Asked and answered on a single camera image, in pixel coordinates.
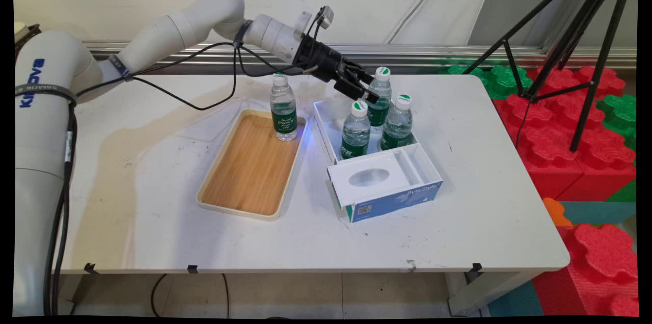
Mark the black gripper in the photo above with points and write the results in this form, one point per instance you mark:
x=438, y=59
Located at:
x=323, y=61

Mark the clear water bottle green label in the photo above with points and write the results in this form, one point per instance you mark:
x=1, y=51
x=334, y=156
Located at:
x=283, y=120
x=383, y=90
x=355, y=135
x=397, y=128

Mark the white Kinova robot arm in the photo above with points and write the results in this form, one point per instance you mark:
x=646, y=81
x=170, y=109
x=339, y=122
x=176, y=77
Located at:
x=41, y=135

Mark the white cardboard box blue side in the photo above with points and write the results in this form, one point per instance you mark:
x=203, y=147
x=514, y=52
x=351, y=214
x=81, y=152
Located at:
x=387, y=196

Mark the wooden tray cream rim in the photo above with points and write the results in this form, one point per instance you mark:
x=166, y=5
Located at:
x=252, y=166

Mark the green foam block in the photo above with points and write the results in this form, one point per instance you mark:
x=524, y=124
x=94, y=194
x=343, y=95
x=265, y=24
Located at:
x=619, y=115
x=624, y=192
x=501, y=82

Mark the red foam block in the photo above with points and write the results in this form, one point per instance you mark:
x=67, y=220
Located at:
x=601, y=263
x=565, y=79
x=540, y=130
x=606, y=161

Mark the black table edge clip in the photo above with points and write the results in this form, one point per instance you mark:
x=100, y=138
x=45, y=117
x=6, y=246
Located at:
x=192, y=268
x=90, y=268
x=476, y=267

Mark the orange foam piece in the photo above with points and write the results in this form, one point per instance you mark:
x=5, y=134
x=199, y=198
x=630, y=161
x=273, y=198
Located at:
x=555, y=212

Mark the white table leg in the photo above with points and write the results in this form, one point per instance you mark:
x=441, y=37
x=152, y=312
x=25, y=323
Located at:
x=484, y=293

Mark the teal foam mat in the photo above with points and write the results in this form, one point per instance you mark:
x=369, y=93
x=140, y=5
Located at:
x=596, y=212
x=514, y=303

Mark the black mesh basket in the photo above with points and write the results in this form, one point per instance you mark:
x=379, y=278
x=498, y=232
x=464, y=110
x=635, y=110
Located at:
x=30, y=33

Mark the aluminium wall rail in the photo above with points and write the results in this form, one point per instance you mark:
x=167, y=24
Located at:
x=407, y=54

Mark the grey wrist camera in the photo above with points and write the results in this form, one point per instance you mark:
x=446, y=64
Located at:
x=326, y=16

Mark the black camera tripod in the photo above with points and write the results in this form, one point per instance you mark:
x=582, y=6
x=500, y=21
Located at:
x=606, y=33

